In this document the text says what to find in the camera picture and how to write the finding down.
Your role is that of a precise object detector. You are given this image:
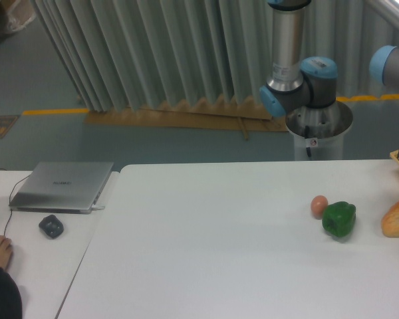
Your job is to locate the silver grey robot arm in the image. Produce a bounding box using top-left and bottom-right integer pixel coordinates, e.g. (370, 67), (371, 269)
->
(259, 1), (399, 160)

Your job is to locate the black sleeve forearm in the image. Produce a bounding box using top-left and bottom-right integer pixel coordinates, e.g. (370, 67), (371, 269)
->
(0, 268), (23, 318)

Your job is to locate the yellow wicker basket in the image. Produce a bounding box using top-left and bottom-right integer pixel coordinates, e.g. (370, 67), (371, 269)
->
(390, 150), (399, 165)

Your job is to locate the green bell pepper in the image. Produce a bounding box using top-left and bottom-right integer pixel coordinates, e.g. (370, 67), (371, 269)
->
(322, 201), (356, 239)

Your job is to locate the brown egg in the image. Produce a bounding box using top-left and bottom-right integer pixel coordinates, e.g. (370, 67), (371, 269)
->
(311, 195), (328, 216)

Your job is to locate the brown cardboard sheet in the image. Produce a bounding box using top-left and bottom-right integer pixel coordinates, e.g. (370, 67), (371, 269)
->
(84, 95), (287, 134)

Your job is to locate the grey-green pleated curtain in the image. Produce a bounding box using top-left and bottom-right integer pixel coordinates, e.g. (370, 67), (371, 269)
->
(32, 1), (399, 111)

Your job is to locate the silver closed laptop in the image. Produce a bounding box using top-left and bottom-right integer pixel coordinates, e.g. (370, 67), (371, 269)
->
(9, 161), (114, 214)

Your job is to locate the clear plastic bag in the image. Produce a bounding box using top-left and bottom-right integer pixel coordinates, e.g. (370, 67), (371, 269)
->
(0, 0), (36, 35)

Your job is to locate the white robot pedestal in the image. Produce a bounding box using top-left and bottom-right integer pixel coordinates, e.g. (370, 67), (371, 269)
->
(290, 131), (344, 161)

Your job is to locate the black laptop cable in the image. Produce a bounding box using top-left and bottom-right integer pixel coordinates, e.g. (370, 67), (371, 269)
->
(0, 169), (33, 237)

